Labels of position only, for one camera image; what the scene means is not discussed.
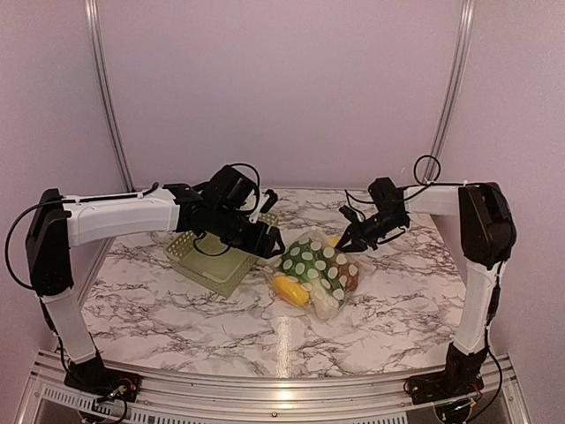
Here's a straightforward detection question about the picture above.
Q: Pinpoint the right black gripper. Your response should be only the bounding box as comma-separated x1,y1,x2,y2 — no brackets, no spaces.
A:
334,209,405,253

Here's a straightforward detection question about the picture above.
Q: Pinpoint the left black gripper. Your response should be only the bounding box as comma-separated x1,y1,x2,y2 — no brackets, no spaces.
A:
210,204,285,258

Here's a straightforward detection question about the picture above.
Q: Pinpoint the brown red potato toy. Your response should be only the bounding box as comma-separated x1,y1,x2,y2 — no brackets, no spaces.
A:
336,262,359,292

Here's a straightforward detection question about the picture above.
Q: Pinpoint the green white bok choy toy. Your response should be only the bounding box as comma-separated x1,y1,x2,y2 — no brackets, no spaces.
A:
282,238,350,322

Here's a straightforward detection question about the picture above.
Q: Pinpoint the clear zip top bag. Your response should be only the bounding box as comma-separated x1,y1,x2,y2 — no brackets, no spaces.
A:
262,227,370,322

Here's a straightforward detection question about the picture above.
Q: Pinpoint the yellow lemon toy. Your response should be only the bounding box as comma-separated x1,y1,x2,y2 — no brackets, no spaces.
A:
272,275,310,307

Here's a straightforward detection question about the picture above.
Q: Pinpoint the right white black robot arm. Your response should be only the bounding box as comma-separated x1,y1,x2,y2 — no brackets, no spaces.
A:
337,178,517,405

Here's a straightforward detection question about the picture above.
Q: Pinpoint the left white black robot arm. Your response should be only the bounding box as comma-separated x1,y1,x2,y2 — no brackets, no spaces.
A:
26,178,284,394

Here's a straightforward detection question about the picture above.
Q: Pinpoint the pale green perforated basket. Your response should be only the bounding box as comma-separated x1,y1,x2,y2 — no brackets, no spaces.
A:
163,231,259,298

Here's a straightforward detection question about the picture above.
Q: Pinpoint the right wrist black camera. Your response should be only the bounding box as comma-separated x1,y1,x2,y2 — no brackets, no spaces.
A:
368,177,404,214

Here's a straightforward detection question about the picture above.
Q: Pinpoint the wrist black camera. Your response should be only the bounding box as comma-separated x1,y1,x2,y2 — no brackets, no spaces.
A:
202,163,260,215
368,177,404,214

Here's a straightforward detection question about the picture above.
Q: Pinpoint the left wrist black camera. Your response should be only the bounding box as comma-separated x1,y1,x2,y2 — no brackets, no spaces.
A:
202,163,260,215

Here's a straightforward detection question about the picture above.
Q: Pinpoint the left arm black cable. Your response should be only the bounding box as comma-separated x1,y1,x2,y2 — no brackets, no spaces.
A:
4,183,160,291

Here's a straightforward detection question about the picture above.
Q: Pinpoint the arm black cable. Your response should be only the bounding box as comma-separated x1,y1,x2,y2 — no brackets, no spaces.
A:
4,183,160,291
343,154,504,416

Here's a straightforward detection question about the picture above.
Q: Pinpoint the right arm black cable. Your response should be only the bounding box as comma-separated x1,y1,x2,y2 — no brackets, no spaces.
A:
343,154,504,416

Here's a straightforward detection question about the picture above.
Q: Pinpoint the front aluminium rail base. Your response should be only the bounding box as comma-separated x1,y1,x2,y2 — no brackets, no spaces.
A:
17,348,531,424

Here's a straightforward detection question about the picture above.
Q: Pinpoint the right aluminium frame post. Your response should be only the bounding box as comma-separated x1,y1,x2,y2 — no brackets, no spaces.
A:
431,0,476,158

